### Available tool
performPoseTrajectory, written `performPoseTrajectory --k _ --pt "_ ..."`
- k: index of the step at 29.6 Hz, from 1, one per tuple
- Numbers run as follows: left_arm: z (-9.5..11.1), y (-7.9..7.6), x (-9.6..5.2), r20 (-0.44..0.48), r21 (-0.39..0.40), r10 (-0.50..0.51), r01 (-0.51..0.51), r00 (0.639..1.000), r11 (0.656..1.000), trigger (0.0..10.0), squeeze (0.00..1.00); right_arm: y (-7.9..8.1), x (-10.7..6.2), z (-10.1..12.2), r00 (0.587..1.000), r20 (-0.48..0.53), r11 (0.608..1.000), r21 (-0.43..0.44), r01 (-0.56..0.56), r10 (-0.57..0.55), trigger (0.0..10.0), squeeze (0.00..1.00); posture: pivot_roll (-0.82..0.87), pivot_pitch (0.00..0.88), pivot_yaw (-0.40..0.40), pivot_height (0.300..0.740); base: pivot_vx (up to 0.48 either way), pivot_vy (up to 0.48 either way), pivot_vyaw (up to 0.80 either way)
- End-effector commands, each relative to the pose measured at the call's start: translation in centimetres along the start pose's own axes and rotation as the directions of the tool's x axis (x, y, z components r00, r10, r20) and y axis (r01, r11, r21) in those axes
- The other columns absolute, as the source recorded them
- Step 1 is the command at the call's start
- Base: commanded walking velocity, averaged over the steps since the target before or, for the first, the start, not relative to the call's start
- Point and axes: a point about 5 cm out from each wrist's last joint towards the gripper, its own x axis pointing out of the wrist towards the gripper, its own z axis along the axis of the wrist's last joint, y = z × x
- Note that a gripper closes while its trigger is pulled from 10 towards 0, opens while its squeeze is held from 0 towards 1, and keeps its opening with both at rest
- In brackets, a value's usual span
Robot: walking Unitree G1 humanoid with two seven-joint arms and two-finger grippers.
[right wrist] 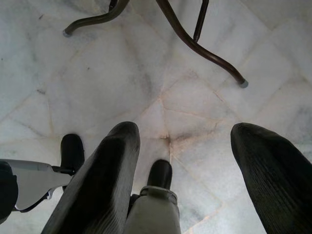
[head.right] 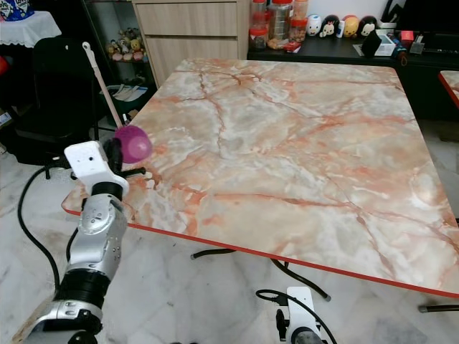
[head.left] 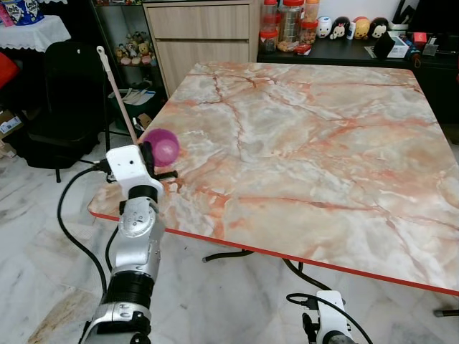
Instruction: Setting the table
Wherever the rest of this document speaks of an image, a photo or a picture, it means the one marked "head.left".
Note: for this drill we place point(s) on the small red-lid jar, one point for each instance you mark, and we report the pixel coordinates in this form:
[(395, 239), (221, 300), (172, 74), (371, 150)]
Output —
[(309, 33), (268, 41)]

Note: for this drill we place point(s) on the black low sideboard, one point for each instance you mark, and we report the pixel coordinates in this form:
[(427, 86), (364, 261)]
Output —
[(430, 79)]

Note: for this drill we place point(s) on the papers on shelf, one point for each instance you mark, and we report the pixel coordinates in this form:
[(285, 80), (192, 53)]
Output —
[(136, 95)]

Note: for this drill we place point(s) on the tall red-lid snack jar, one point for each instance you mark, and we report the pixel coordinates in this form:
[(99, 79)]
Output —
[(270, 16)]

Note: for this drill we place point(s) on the black office chair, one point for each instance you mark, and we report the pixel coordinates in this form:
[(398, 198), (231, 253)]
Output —
[(68, 93)]

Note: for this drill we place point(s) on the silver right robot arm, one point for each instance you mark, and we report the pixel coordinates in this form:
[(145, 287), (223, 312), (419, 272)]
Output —
[(341, 339)]

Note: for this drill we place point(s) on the small plush toy group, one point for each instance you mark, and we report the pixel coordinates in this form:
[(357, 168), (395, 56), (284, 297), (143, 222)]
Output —
[(136, 50)]

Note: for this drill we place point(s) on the white lace tablecloth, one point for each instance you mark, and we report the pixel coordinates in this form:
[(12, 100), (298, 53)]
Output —
[(32, 34)]

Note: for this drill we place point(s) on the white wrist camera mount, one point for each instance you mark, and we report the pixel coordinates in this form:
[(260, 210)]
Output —
[(331, 309), (129, 166)]

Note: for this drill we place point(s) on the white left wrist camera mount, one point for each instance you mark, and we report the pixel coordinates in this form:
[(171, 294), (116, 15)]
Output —
[(129, 166)]

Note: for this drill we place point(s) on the black mouse plush toy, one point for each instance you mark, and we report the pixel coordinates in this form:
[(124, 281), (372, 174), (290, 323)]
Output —
[(341, 29), (380, 29)]

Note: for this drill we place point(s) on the cardboard box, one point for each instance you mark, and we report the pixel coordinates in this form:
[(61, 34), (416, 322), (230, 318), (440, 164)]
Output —
[(10, 123)]

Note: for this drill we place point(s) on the black small speaker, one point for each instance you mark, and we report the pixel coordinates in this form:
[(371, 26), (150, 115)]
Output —
[(384, 45)]

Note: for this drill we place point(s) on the long beige stick white tip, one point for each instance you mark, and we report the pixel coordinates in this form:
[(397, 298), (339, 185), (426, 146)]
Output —
[(115, 89)]

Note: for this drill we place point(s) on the light wooden drawer cabinet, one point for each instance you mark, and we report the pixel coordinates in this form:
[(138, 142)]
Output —
[(204, 36)]

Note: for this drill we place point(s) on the black television screen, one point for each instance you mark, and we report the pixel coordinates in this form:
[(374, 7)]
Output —
[(430, 14)]

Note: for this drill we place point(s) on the black open shelf unit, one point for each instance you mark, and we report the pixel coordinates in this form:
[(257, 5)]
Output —
[(107, 21)]

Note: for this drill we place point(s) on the purple plastic bowl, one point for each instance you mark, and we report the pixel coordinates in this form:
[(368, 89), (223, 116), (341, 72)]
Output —
[(165, 147)]

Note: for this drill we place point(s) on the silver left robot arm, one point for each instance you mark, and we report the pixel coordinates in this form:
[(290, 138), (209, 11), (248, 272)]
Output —
[(138, 244)]

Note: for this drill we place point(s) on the small red box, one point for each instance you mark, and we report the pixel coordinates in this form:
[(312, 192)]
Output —
[(420, 37)]

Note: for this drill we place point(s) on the white round plush toy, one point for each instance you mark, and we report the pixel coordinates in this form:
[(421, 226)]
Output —
[(325, 27)]

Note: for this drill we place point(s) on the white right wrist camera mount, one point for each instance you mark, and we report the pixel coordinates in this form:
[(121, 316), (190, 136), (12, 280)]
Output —
[(331, 309)]

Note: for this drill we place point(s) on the blue white printed container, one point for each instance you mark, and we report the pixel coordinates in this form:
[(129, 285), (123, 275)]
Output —
[(25, 11)]

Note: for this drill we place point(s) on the large clear snack jar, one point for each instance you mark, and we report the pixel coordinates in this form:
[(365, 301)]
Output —
[(290, 25)]

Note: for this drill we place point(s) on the yellow bear plush toy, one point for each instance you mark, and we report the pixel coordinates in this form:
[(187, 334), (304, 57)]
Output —
[(361, 27)]

